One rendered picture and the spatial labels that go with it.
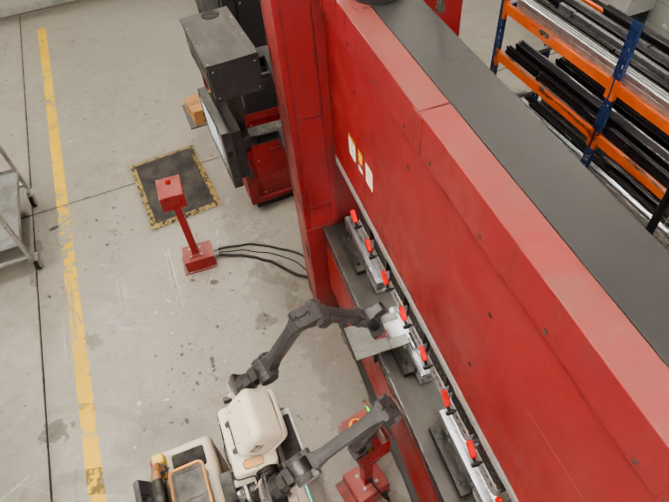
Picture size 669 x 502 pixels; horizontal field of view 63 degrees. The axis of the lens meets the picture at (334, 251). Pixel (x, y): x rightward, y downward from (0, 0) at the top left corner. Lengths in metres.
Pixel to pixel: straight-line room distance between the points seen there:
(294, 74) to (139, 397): 2.33
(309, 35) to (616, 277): 1.65
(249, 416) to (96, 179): 3.72
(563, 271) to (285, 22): 1.59
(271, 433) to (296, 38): 1.57
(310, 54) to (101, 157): 3.47
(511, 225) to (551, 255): 0.11
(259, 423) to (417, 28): 1.45
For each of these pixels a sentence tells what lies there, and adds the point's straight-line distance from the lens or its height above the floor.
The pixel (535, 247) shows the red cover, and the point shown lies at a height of 2.30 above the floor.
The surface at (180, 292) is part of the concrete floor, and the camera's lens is 4.20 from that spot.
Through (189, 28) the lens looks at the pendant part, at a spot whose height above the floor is 1.95.
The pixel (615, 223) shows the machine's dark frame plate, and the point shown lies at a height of 2.30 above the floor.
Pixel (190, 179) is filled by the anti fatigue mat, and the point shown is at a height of 0.01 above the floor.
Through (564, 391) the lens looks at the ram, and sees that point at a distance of 1.34.
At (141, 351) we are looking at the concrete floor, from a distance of 4.02.
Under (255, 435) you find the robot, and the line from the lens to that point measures 2.01.
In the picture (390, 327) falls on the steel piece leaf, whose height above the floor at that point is 1.00.
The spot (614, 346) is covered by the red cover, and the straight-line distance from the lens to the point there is 1.15.
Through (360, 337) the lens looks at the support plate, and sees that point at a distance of 2.58.
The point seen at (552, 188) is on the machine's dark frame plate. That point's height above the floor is 2.30.
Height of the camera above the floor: 3.22
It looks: 50 degrees down
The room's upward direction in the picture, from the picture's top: 6 degrees counter-clockwise
